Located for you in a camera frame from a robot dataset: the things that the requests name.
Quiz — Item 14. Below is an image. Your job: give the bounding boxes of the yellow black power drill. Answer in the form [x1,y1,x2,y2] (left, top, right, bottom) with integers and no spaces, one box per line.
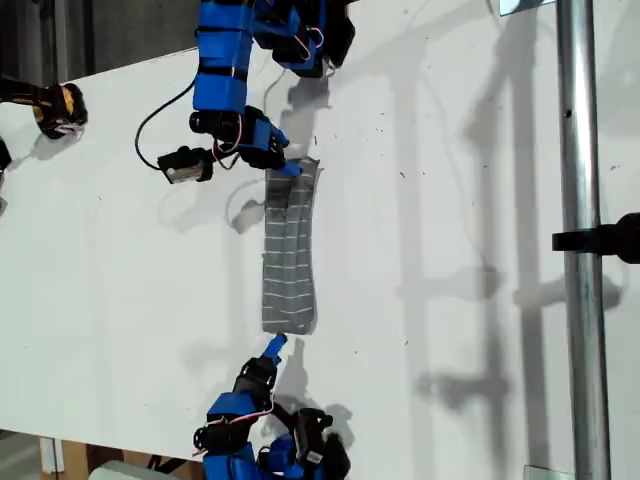
[0,73,90,140]

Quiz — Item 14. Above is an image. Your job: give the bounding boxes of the white plastic container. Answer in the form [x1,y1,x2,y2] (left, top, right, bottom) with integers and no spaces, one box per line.
[89,459,156,480]

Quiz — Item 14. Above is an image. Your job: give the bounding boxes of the grey striped towel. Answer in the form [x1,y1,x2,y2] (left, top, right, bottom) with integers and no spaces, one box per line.
[260,155,326,335]

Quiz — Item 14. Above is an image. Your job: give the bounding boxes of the steel post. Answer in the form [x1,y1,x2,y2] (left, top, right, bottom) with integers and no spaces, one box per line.
[554,0,614,480]

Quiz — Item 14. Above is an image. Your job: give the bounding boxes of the black camera cable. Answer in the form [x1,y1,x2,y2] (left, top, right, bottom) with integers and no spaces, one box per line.
[134,54,204,171]

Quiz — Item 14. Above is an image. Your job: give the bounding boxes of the arm red white wire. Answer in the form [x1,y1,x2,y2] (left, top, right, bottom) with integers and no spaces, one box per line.
[192,403,276,459]

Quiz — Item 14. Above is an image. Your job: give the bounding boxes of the gripper red white wire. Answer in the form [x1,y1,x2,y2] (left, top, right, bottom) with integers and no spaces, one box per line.
[212,112,250,170]

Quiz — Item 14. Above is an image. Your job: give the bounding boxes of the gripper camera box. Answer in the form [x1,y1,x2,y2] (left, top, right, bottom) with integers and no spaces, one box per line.
[157,145,214,185]
[292,408,334,466]

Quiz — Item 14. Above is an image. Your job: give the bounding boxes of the black clamp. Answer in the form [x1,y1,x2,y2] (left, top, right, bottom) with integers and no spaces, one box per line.
[551,212,640,264]

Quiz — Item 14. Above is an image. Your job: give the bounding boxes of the white bracket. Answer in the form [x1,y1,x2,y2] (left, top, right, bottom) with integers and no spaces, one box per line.
[39,436,65,474]

